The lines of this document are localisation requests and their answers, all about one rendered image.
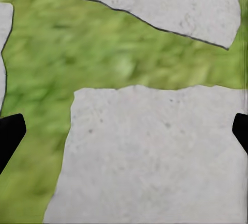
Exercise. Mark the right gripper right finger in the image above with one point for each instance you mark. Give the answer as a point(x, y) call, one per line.
point(240, 129)

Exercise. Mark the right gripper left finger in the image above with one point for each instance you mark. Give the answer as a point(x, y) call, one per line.
point(12, 131)

